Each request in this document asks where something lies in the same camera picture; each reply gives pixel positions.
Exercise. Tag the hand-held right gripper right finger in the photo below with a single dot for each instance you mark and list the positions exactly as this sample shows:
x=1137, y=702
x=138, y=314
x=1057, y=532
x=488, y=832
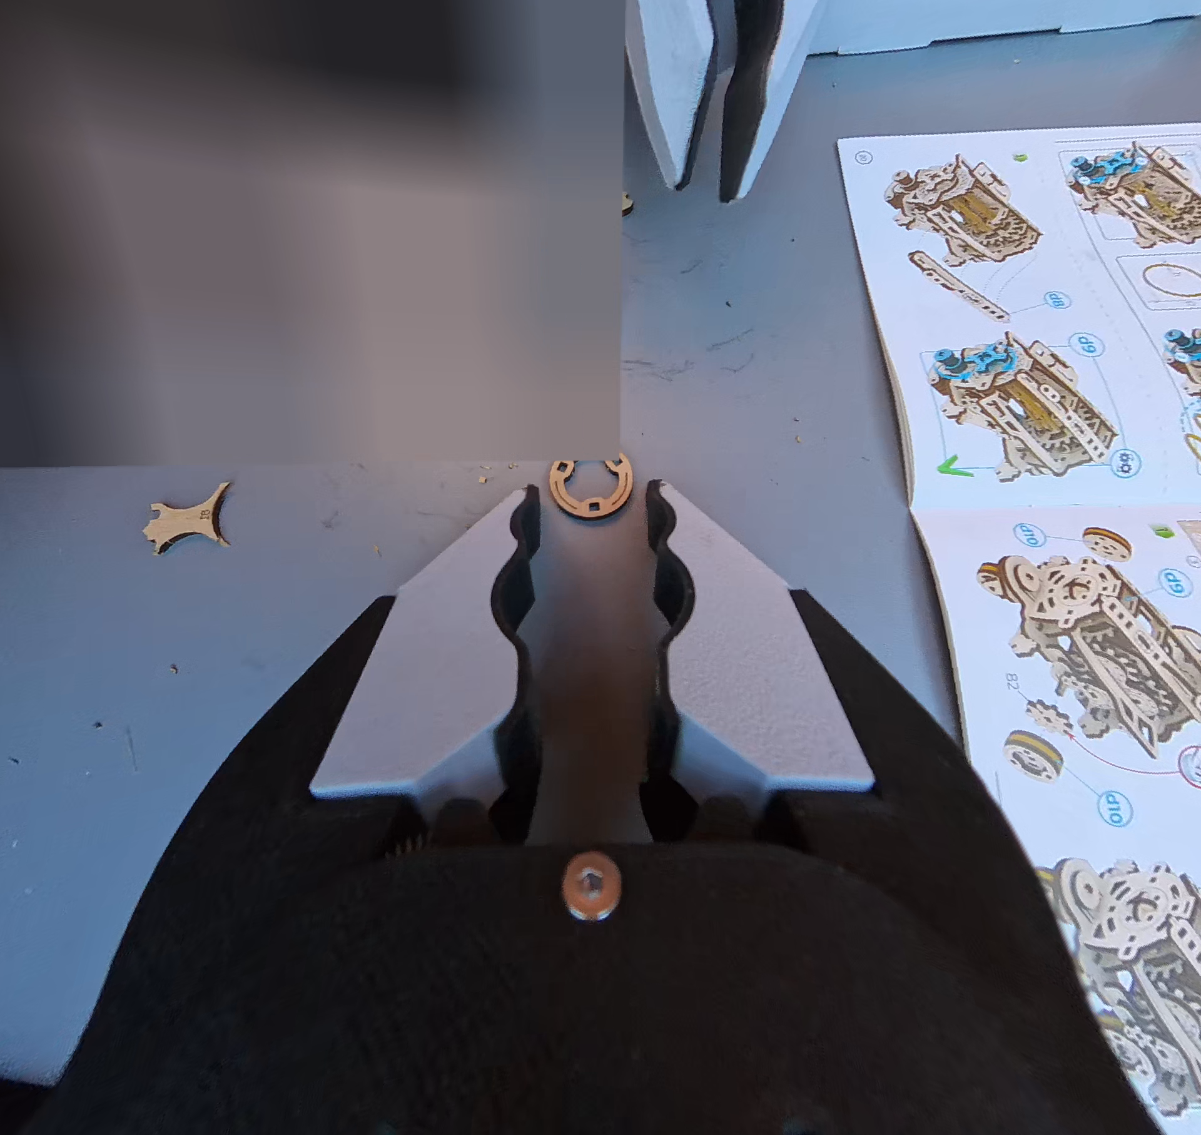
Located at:
x=759, y=684

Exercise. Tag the star-shaped wooden scrap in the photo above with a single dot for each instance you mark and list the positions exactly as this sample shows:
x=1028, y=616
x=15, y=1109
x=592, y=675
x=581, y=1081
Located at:
x=187, y=520

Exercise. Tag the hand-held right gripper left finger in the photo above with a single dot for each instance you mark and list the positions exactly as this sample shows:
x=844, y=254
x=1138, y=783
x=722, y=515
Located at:
x=422, y=684

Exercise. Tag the assembly instruction booklet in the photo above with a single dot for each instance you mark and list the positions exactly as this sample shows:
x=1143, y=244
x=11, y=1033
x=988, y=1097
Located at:
x=965, y=533

